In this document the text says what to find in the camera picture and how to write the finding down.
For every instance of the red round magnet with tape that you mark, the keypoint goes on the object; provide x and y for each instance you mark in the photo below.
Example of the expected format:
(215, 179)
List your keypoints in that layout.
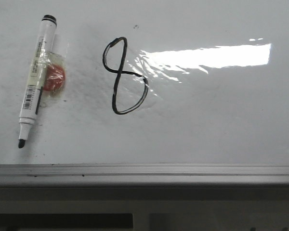
(55, 78)

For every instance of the white whiteboard with aluminium frame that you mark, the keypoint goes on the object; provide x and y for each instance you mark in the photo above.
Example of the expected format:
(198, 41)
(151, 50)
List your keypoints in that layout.
(157, 92)

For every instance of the white black whiteboard marker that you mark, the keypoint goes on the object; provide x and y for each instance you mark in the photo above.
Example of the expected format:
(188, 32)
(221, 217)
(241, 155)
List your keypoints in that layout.
(36, 78)

